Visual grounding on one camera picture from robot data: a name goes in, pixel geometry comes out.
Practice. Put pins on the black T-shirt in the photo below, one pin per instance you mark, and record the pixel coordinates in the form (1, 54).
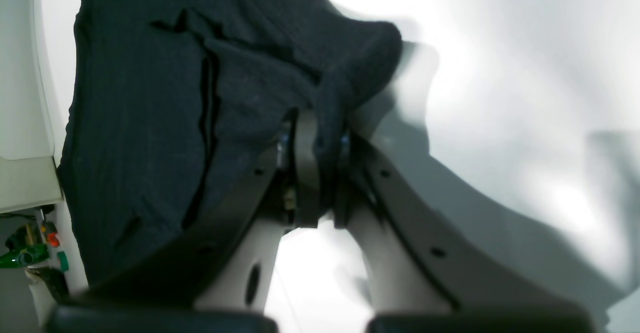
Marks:
(175, 99)

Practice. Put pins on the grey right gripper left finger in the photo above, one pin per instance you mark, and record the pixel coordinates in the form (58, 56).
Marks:
(216, 276)

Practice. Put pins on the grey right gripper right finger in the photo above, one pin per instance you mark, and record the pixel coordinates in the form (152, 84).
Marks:
(423, 275)

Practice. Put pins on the grey partition panel right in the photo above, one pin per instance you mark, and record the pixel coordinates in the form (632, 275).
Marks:
(28, 176)

